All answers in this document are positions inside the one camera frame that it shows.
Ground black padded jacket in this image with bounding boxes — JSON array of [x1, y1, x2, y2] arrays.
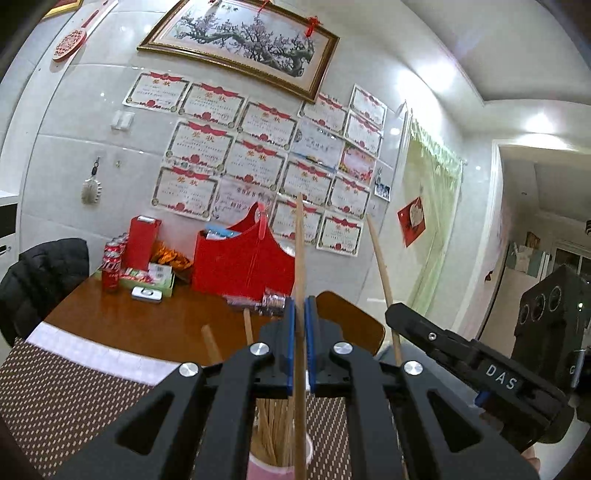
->
[[0, 237, 89, 347]]

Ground white appliance with black panel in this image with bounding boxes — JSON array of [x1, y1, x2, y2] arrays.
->
[[0, 189, 19, 273]]

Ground light green curtain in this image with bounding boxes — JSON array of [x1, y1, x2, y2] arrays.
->
[[402, 117, 462, 319]]

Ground red heart card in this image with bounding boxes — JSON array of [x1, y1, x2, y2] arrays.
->
[[398, 196, 426, 247]]

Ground brown woven placemat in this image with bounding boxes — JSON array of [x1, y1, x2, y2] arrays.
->
[[0, 339, 402, 480]]

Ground blue packet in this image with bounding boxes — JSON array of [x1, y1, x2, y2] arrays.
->
[[203, 224, 241, 241]]

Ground red gift bag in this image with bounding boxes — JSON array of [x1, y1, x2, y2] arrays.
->
[[191, 203, 296, 308]]

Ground pink paper cup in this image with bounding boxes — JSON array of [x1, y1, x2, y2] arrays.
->
[[247, 434, 315, 480]]

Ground hanging round silver brush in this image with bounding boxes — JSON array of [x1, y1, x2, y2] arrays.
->
[[81, 158, 102, 205]]

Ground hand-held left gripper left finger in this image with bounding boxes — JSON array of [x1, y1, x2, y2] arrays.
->
[[51, 298, 296, 480]]

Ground white table cloth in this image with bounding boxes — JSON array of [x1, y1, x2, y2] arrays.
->
[[25, 320, 183, 386]]

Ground tall red box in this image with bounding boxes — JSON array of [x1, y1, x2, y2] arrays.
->
[[127, 215, 162, 273]]

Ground row of red soda cans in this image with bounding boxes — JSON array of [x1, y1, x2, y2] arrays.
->
[[100, 233, 130, 294]]

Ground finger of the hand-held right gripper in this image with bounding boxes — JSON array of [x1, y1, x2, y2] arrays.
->
[[385, 302, 472, 365]]

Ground wall of award certificates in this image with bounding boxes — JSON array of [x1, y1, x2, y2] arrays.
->
[[122, 71, 389, 257]]

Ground orange snack bag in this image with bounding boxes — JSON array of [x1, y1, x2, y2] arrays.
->
[[152, 241, 191, 273]]

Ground brown wooden chair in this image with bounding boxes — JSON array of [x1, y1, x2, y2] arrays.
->
[[316, 291, 386, 356]]

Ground white door frame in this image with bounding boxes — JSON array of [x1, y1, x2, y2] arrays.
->
[[475, 138, 591, 342]]

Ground gold framed blossom painting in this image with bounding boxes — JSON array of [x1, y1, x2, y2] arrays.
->
[[137, 0, 340, 103]]

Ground small photo print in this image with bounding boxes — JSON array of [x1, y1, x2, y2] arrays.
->
[[374, 168, 392, 201]]

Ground bundle of wooden chopsticks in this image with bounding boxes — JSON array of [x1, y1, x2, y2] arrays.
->
[[252, 399, 296, 464]]

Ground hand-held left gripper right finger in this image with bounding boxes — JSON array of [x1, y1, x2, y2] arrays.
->
[[305, 296, 541, 480]]

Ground clear plastic packets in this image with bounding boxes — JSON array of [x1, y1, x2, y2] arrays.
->
[[226, 287, 287, 317]]

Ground red paddle wall decoration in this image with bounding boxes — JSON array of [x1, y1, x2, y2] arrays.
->
[[51, 9, 100, 62]]

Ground green tray box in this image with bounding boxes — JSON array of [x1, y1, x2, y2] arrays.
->
[[95, 268, 175, 297]]

